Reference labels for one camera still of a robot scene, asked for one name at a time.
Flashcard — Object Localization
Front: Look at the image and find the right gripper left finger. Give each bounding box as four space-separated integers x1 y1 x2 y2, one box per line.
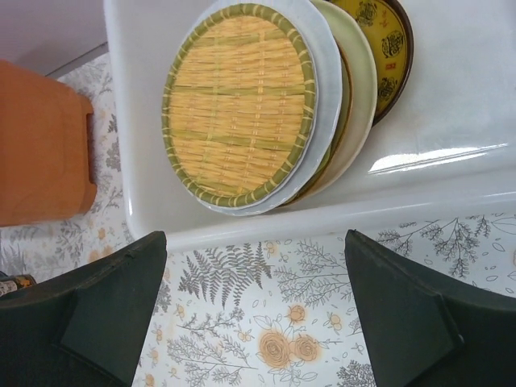
1 231 167 386

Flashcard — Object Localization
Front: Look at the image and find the white plastic bin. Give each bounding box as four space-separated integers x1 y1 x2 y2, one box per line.
104 1 515 252

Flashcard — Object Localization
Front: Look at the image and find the orange plastic bin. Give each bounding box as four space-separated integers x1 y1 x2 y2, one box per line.
1 60 97 227

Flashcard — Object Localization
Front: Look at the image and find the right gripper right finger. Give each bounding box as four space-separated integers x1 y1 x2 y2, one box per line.
344 230 515 386

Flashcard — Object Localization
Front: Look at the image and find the yellow black patterned plate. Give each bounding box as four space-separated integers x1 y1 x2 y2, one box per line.
333 0 414 124

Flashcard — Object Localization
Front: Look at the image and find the cream plate with twig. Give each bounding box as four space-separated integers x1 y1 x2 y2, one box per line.
314 1 377 194

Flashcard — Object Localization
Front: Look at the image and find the black mug red inside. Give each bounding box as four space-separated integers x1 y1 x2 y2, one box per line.
0 272 36 297

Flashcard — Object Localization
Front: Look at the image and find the white deep plate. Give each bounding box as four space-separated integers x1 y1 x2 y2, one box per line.
179 0 343 218

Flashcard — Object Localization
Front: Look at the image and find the round bamboo mat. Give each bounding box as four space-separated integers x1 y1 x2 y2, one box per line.
160 2 322 210

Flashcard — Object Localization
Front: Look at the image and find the floral table cloth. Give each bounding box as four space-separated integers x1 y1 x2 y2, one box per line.
1 55 515 386

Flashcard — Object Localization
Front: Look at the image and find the green dotted scalloped plate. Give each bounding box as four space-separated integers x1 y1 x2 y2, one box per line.
314 64 353 177

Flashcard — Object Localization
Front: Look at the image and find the cream plate with bird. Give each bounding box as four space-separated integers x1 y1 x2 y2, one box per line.
281 41 354 207

